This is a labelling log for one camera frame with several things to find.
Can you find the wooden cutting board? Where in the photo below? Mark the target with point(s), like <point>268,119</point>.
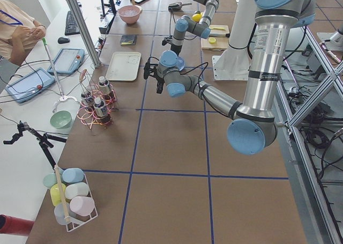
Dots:
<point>221,44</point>

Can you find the cream bear tray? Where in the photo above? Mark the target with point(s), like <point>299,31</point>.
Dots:
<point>123,66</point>

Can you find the half lemon slice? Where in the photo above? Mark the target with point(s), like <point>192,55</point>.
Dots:
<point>212,40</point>

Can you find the yellow lemon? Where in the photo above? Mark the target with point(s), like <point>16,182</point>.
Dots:
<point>197,17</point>

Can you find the green bowl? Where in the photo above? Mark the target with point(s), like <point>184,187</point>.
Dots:
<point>61,119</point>

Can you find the white wire cup rack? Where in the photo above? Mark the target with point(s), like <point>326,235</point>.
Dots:
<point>71,197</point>

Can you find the copper wire bottle rack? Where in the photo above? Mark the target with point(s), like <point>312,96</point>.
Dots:
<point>87,115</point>

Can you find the black keyboard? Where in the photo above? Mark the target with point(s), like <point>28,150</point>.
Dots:
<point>71,27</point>

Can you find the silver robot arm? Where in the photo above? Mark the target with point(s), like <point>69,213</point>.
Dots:
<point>200,28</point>
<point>255,53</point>

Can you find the blue round plate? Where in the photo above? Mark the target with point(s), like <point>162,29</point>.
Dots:
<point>180,63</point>

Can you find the black computer mouse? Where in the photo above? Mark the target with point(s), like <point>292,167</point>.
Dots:
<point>63,40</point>

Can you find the blue teach pendant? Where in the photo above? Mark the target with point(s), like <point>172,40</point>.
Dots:
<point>30,85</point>
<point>68,60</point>

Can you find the dark drink bottle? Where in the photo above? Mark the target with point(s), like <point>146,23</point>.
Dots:
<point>104,85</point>
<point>100,108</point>
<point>87,99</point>

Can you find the pink bowl with ice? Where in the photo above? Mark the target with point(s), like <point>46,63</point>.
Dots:
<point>130,13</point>

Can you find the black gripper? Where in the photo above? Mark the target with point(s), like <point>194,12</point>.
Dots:
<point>175,51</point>
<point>159,81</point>

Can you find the yellow plastic knife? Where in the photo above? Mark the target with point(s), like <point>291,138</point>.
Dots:
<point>218,28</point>

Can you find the metal scoop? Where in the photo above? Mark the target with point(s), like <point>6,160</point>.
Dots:
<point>177,6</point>

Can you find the person in beige shirt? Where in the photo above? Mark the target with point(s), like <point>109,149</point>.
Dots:
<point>19,33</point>

